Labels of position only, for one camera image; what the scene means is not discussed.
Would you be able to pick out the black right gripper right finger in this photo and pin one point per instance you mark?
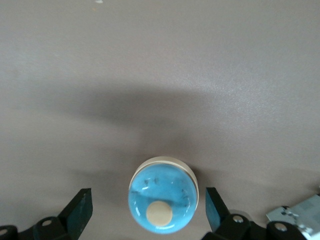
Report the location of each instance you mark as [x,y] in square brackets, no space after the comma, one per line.
[220,217]

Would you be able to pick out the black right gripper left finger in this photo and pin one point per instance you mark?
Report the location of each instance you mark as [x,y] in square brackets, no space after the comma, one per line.
[75,215]

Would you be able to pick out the blue dome call bell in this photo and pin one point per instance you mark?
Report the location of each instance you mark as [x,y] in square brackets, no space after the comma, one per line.
[160,190]

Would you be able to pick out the white rail circuit breaker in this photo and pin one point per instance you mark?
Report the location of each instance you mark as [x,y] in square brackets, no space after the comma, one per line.
[305,212]

